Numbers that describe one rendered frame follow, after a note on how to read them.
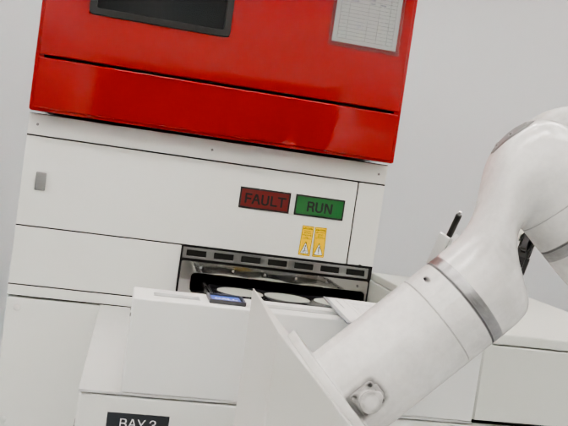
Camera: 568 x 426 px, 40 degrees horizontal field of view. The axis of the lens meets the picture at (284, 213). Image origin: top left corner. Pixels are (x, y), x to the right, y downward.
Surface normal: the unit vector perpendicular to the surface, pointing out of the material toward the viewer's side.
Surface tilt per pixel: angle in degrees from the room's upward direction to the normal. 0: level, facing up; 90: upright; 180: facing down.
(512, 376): 90
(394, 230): 90
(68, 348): 90
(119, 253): 90
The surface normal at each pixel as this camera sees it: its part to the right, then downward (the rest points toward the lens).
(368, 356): -0.23, -0.40
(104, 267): 0.18, 0.07
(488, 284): -0.06, -0.18
